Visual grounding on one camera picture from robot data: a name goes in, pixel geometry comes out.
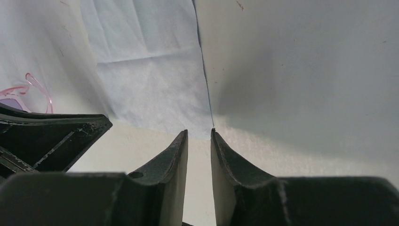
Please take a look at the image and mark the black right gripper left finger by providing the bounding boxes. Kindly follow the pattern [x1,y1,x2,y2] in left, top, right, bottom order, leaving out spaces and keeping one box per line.
[0,130,188,226]

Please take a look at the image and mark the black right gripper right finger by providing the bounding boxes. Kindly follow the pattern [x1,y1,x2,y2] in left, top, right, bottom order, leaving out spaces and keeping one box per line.
[211,129,399,226]

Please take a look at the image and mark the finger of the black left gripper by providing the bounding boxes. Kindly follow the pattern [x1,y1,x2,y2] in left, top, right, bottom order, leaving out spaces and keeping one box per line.
[0,104,112,179]

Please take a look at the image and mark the pink transparent sunglasses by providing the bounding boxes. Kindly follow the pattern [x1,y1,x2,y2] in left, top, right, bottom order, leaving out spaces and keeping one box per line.
[0,73,54,114]

